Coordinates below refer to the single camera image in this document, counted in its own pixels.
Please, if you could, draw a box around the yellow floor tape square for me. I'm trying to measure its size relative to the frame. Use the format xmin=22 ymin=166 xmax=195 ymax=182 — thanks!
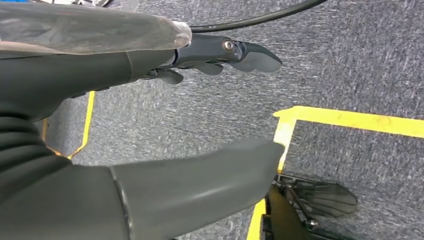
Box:
xmin=41 ymin=91 xmax=96 ymax=161
xmin=246 ymin=105 xmax=424 ymax=240

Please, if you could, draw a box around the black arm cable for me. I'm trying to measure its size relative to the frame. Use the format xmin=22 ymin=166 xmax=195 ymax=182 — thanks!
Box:
xmin=190 ymin=0 xmax=329 ymax=33

